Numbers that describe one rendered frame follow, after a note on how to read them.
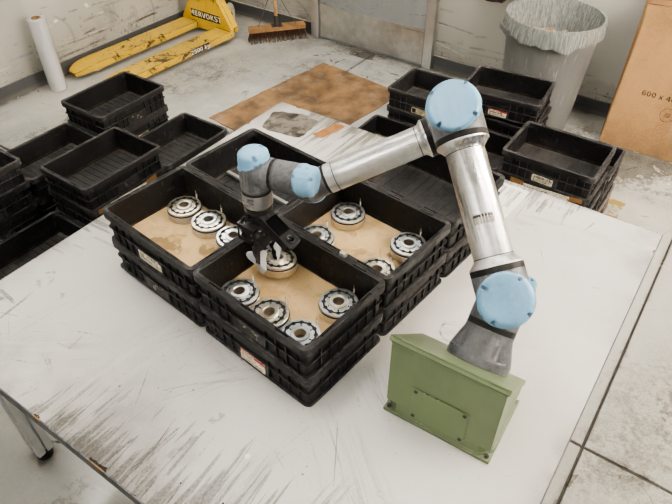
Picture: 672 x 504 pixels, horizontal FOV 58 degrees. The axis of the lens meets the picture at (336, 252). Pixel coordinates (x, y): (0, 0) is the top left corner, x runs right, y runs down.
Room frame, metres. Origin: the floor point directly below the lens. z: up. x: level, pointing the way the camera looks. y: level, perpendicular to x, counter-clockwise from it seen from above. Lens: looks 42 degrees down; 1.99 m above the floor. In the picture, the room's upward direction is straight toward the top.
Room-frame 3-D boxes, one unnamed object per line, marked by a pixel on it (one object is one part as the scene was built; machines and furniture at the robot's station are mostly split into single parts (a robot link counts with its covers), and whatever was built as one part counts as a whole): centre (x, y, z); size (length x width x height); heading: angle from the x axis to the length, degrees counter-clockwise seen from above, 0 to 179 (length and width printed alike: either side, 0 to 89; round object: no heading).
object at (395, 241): (1.31, -0.21, 0.86); 0.10 x 0.10 x 0.01
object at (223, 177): (1.59, 0.23, 0.87); 0.40 x 0.30 x 0.11; 49
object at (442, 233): (1.33, -0.08, 0.92); 0.40 x 0.30 x 0.02; 49
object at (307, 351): (1.10, 0.12, 0.92); 0.40 x 0.30 x 0.02; 49
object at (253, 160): (1.21, 0.19, 1.17); 0.09 x 0.08 x 0.11; 71
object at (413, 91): (3.02, -0.52, 0.31); 0.40 x 0.30 x 0.34; 55
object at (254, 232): (1.21, 0.20, 1.02); 0.09 x 0.08 x 0.12; 53
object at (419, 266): (1.33, -0.08, 0.87); 0.40 x 0.30 x 0.11; 49
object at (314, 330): (0.97, 0.09, 0.86); 0.10 x 0.10 x 0.01
